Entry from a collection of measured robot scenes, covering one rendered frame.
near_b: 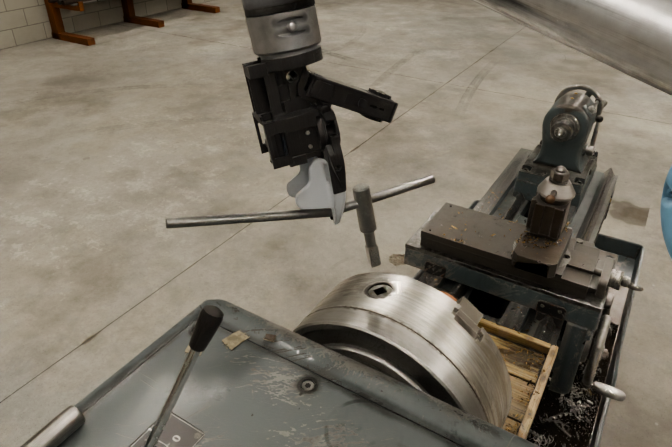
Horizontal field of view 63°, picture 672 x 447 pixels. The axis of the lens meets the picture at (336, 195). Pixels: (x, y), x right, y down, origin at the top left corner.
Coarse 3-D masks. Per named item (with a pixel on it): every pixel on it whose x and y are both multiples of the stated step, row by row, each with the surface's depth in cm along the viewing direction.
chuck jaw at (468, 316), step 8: (464, 304) 77; (456, 312) 73; (464, 312) 76; (472, 312) 77; (480, 312) 77; (456, 320) 72; (464, 320) 73; (472, 320) 76; (464, 328) 72; (472, 328) 73; (472, 336) 72
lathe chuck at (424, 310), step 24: (336, 288) 81; (360, 288) 76; (408, 288) 74; (432, 288) 74; (312, 312) 77; (384, 312) 70; (408, 312) 70; (432, 312) 71; (432, 336) 68; (456, 336) 69; (480, 336) 73; (456, 360) 67; (480, 360) 70; (480, 384) 68; (504, 384) 72; (504, 408) 73
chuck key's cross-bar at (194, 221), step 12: (420, 180) 70; (432, 180) 71; (384, 192) 69; (396, 192) 69; (348, 204) 68; (192, 216) 62; (204, 216) 62; (216, 216) 63; (228, 216) 63; (240, 216) 64; (252, 216) 64; (264, 216) 64; (276, 216) 65; (288, 216) 65; (300, 216) 66; (312, 216) 67; (324, 216) 67; (168, 228) 61
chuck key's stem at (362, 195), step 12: (360, 192) 67; (360, 204) 68; (372, 204) 69; (360, 216) 69; (372, 216) 69; (360, 228) 70; (372, 228) 69; (372, 240) 71; (372, 252) 71; (372, 264) 72
